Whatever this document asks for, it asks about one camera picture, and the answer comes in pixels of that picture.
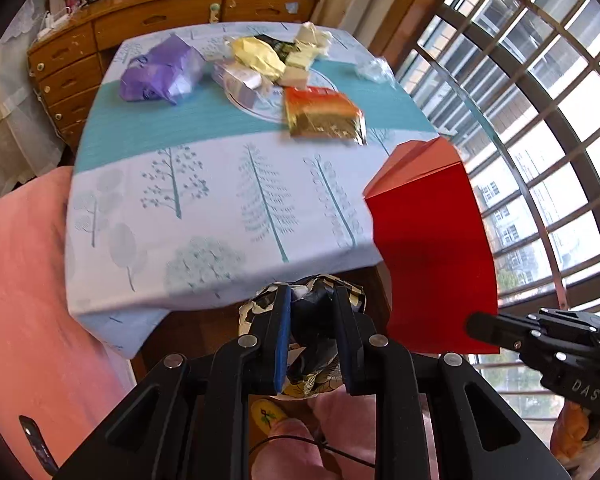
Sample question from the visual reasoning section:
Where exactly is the dark green packet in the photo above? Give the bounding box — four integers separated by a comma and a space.
254, 34, 296, 63

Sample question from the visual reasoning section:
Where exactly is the yellow crumpled wrapper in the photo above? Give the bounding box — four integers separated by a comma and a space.
229, 36, 287, 81

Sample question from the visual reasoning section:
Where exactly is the patterned wrapper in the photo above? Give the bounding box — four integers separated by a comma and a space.
237, 274, 368, 401

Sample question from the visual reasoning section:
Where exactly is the clear plastic wrapper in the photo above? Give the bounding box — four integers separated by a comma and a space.
355, 57, 397, 85

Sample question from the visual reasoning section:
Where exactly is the orange gold foil packet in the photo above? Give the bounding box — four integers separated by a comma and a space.
282, 86, 368, 147

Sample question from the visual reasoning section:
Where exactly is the thin black cable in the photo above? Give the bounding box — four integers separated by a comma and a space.
250, 435, 376, 466

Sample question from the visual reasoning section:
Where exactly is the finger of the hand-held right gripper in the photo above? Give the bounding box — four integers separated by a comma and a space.
466, 311, 546, 361

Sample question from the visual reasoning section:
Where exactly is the person's right leg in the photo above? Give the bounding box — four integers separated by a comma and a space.
312, 389, 381, 480

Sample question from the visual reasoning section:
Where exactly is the red paper bag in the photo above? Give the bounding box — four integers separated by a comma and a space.
362, 136, 500, 355

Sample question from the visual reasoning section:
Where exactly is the wooden dresser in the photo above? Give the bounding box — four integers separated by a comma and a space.
27, 0, 321, 151

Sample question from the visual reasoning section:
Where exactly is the cream crumpled wrapper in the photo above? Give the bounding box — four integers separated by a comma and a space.
282, 22, 333, 70

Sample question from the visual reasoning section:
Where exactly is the black strap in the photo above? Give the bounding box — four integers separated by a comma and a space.
19, 415, 60, 476

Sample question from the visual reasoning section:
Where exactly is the person's left leg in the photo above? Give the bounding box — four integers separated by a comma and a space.
250, 417, 341, 480

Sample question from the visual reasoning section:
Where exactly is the small beige box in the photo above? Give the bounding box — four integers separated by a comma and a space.
279, 67, 311, 88

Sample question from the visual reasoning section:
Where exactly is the tree print tablecloth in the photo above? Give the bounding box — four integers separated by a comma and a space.
65, 21, 443, 361

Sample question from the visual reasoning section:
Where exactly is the lavender tissue pack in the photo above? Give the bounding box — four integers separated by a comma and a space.
211, 59, 263, 107

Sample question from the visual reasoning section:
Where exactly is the white lace curtain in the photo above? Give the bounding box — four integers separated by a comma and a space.
0, 0, 66, 206

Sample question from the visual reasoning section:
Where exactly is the purple plastic bag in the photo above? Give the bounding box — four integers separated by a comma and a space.
119, 35, 207, 106

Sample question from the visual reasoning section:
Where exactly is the yellow embroidered slipper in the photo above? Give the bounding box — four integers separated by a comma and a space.
250, 397, 293, 433

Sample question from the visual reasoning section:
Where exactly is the metal window grille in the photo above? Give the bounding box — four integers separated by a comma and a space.
395, 0, 600, 411

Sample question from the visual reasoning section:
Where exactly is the pink bedding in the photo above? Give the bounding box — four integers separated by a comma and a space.
0, 165, 136, 480

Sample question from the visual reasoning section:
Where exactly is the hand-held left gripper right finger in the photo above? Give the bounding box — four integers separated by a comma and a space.
330, 285, 573, 480

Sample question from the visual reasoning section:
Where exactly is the person's right hand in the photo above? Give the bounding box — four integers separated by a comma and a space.
551, 401, 600, 462

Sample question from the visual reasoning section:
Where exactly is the person's leg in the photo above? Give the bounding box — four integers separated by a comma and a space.
312, 389, 381, 480
250, 417, 341, 480

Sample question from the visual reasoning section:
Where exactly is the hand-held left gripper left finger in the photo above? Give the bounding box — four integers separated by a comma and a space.
55, 284, 301, 480

